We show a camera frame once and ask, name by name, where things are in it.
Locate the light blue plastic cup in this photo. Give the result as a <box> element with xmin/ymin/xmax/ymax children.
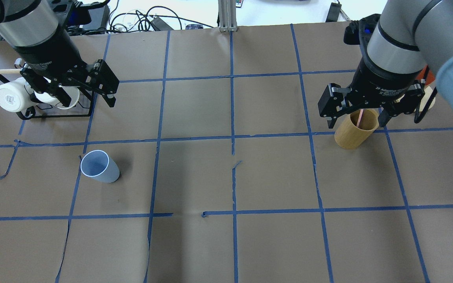
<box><xmin>80</xmin><ymin>150</ymin><xmax>120</xmax><ymax>183</ymax></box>

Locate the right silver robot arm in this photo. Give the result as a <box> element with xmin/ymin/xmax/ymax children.
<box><xmin>318</xmin><ymin>0</ymin><xmax>453</xmax><ymax>129</ymax></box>

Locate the white mug near rack end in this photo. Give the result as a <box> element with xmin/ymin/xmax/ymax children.
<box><xmin>0</xmin><ymin>77</ymin><xmax>38</xmax><ymax>113</ymax></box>

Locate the bamboo chopstick holder cup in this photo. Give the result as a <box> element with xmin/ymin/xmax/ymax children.
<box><xmin>334</xmin><ymin>109</ymin><xmax>379</xmax><ymax>150</ymax></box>

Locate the white mug far rack end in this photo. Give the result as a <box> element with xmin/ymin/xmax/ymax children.
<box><xmin>34</xmin><ymin>85</ymin><xmax>81</xmax><ymax>110</ymax></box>

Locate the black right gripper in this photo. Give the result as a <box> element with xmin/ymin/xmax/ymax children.
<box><xmin>318</xmin><ymin>59</ymin><xmax>425</xmax><ymax>129</ymax></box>

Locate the black power adapter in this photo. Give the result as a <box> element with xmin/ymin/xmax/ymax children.
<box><xmin>150</xmin><ymin>17</ymin><xmax>174</xmax><ymax>31</ymax></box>

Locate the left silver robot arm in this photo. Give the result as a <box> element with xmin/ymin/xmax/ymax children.
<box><xmin>0</xmin><ymin>0</ymin><xmax>120</xmax><ymax>107</ymax></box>

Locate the orange cup on stand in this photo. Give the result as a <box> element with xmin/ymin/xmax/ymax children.
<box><xmin>416</xmin><ymin>66</ymin><xmax>435</xmax><ymax>86</ymax></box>

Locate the pink chopstick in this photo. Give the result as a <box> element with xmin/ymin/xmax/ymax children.
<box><xmin>356</xmin><ymin>109</ymin><xmax>364</xmax><ymax>129</ymax></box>

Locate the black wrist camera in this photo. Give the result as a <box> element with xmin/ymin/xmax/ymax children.
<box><xmin>343</xmin><ymin>14</ymin><xmax>381</xmax><ymax>54</ymax></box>

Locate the white mug rack end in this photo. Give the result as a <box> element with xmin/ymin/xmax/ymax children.
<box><xmin>0</xmin><ymin>77</ymin><xmax>38</xmax><ymax>113</ymax></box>
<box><xmin>34</xmin><ymin>85</ymin><xmax>81</xmax><ymax>110</ymax></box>

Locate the wooden rack dowel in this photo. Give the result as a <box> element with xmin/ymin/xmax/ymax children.
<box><xmin>0</xmin><ymin>69</ymin><xmax>21</xmax><ymax>75</ymax></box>

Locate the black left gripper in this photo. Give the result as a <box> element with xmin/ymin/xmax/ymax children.
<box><xmin>14</xmin><ymin>30</ymin><xmax>120</xmax><ymax>108</ymax></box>

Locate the black wire mug rack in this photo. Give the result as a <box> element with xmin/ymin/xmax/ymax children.
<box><xmin>0</xmin><ymin>59</ymin><xmax>93</xmax><ymax>121</ymax></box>

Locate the aluminium frame post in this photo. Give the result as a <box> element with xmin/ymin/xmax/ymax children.
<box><xmin>218</xmin><ymin>0</ymin><xmax>238</xmax><ymax>32</ymax></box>

